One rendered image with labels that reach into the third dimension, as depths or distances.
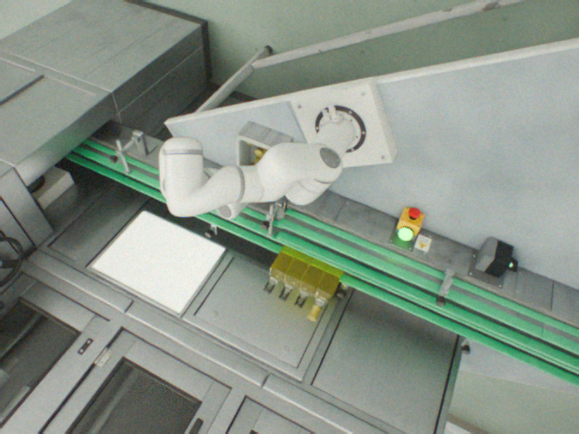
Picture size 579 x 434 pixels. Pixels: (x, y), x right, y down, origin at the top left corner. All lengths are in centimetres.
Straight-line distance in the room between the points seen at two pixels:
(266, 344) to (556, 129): 106
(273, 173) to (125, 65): 126
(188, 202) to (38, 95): 120
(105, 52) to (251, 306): 131
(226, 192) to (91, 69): 127
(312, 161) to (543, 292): 91
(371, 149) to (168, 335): 92
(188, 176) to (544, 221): 101
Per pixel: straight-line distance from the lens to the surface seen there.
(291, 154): 92
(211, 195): 90
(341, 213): 146
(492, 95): 117
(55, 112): 188
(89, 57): 214
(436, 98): 119
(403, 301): 155
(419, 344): 164
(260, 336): 151
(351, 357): 156
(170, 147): 94
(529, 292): 152
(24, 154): 172
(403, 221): 141
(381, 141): 124
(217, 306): 156
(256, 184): 94
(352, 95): 120
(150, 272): 167
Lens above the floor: 176
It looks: 36 degrees down
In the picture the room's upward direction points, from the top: 147 degrees counter-clockwise
